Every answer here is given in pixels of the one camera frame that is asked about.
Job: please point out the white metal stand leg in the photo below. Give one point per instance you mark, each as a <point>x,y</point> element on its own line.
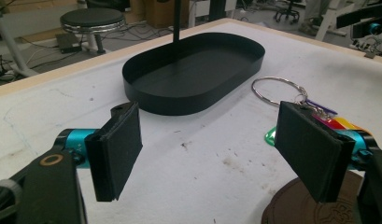
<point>11,43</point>

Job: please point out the cardboard box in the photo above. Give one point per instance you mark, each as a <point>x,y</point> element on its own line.
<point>160,12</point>

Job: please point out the white foam mat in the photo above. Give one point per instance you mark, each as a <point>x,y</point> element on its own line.
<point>195,174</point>

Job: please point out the black office chair base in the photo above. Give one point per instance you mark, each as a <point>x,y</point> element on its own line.
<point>286,14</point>

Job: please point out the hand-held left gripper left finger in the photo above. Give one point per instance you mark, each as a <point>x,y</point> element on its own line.
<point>114,155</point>

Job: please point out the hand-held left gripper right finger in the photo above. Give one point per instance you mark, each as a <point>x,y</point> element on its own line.
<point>310,152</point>

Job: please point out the white furniture leg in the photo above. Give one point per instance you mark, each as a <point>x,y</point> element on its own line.
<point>330,18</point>

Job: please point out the black oval tray with stand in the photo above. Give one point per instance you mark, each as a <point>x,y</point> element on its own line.
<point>191,77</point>

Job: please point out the black round stool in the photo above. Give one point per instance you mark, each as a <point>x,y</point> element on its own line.
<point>92,17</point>

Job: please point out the wooden table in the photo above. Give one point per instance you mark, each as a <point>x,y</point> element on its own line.
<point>86,63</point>

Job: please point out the dark power adapter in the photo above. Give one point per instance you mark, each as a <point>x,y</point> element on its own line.
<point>68,42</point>

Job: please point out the brown round leather pouch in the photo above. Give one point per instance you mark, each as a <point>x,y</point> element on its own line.
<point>291,205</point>

